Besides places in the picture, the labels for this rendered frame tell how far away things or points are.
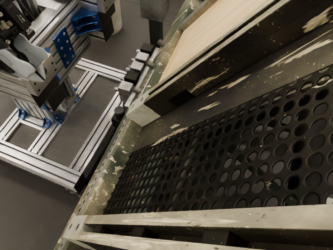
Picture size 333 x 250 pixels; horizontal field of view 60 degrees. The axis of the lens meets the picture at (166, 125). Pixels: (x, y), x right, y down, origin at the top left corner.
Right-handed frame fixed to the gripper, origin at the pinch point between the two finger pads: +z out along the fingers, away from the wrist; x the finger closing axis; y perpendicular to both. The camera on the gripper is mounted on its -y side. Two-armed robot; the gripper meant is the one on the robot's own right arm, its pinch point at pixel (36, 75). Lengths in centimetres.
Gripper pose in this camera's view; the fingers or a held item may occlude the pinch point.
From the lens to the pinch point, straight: 60.6
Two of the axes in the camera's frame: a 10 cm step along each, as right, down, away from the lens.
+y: 8.2, 0.5, -5.7
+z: 4.3, 6.1, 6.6
